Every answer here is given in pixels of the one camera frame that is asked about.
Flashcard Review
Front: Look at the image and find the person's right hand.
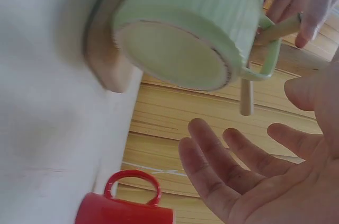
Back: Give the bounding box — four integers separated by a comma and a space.
179, 61, 339, 224

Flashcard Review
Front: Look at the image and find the red mug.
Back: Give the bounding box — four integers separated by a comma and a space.
75, 170, 175, 224

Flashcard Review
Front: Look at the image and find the light green ribbed mug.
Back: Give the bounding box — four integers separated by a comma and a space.
111, 0, 281, 92

